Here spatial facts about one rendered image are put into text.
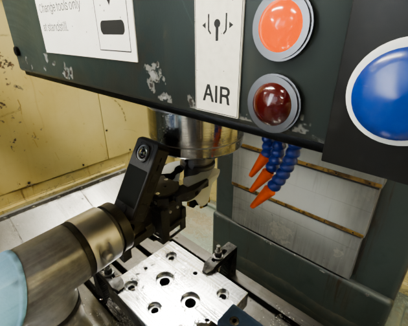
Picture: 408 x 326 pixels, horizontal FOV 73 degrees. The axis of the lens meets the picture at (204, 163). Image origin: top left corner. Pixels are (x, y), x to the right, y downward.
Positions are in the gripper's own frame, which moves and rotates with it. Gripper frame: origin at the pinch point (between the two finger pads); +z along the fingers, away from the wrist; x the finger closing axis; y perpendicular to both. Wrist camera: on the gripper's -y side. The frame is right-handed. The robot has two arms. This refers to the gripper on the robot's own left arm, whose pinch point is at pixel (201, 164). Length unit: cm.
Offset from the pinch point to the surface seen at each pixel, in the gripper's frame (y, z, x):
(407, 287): 72, 77, 45
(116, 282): 37.1, -9.1, -21.2
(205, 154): -5.8, -6.3, 5.8
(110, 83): -18.3, -22.3, 8.4
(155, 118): -10.5, -9.0, -1.3
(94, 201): 57, 24, -89
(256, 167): -5.7, -5.2, 13.5
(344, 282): 51, 42, 25
